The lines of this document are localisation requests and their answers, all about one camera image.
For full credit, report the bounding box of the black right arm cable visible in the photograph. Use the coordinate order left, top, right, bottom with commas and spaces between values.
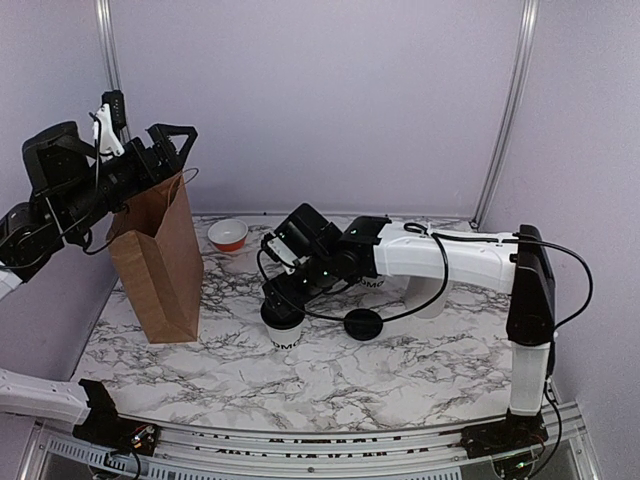
255, 223, 594, 326

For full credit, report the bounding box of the white cylindrical utensil holder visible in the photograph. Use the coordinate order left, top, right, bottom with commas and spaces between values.
404, 277, 452, 319

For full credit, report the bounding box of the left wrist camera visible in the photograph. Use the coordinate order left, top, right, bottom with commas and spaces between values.
90, 90, 126, 158

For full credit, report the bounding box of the white paper cup stack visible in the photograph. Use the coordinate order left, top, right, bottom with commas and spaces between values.
360, 276, 385, 290

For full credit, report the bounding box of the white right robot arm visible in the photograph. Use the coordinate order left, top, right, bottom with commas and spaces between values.
260, 203, 555, 448

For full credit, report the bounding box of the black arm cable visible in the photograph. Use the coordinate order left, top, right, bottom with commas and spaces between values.
255, 223, 594, 326
44, 112, 131, 254

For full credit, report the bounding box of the right aluminium frame post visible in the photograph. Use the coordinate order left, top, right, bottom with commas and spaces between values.
471, 0, 540, 228

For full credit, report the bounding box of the left aluminium frame post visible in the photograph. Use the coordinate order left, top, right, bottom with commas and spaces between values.
94, 0, 143, 176

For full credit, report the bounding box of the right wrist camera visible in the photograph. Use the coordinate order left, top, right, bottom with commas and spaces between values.
261, 233, 307, 275

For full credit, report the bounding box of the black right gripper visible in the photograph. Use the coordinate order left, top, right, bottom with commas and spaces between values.
262, 254, 338, 318

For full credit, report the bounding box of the aluminium frame post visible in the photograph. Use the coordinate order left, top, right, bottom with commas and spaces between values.
471, 0, 540, 228
94, 0, 143, 176

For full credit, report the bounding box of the orange white bowl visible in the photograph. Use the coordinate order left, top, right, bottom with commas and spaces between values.
207, 218, 248, 253

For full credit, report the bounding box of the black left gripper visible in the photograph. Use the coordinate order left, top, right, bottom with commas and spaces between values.
58, 121, 197, 236

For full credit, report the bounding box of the white paper coffee cup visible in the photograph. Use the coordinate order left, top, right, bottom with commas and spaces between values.
266, 323, 302, 350

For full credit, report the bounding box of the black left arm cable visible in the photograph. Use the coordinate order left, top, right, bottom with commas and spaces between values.
44, 112, 131, 254

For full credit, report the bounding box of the black plastic cup lid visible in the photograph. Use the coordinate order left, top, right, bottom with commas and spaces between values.
343, 308, 384, 341

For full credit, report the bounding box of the aluminium front rail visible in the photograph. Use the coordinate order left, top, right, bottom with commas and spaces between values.
17, 403, 602, 479

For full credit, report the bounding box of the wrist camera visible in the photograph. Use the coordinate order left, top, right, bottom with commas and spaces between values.
261, 233, 307, 275
90, 90, 126, 158

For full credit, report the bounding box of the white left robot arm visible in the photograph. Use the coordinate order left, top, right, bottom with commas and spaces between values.
1, 121, 203, 344

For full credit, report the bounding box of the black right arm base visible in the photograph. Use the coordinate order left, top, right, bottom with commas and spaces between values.
460, 410, 549, 459

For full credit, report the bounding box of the brown paper bag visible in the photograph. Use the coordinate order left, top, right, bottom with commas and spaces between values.
106, 172, 204, 344

